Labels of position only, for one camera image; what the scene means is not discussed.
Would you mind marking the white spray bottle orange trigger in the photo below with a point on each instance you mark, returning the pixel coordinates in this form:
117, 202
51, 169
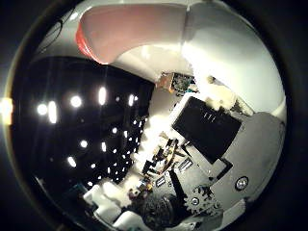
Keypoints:
144, 29

